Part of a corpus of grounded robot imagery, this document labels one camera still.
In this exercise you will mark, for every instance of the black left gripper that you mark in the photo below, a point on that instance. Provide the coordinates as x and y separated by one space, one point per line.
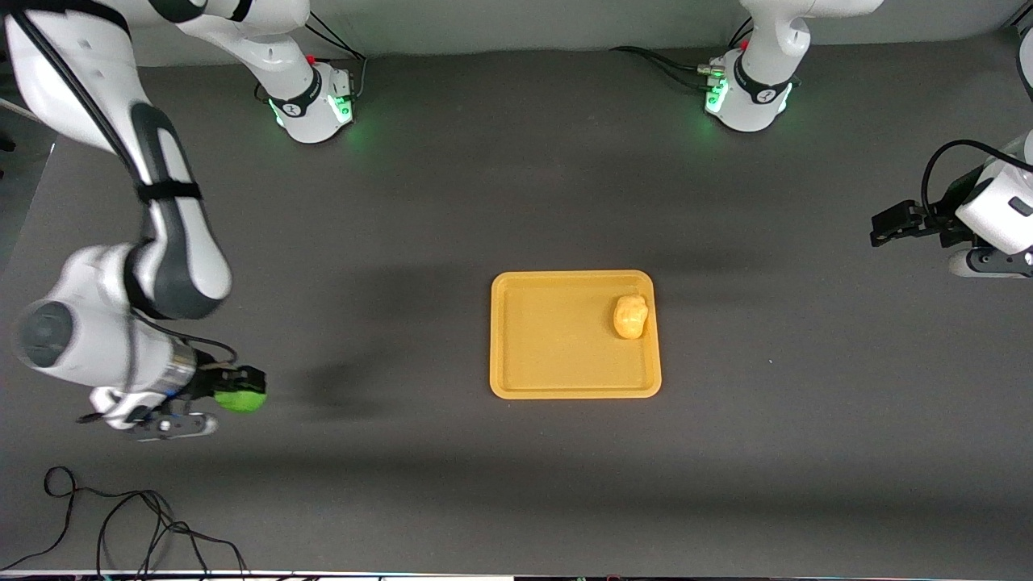
943 219

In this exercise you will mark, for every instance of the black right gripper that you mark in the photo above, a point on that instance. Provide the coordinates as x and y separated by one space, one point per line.
208 380

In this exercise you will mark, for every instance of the green apple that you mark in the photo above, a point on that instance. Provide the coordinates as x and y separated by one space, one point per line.
240 401

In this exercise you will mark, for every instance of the yellow potato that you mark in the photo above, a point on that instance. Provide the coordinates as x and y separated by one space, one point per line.
630 316

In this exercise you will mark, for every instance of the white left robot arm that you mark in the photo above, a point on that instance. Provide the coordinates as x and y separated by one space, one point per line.
759 89

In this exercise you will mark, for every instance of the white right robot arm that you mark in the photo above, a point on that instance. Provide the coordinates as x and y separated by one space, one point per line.
169 242

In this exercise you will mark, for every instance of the yellow plastic tray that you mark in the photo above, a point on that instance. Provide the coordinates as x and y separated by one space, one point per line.
565 355

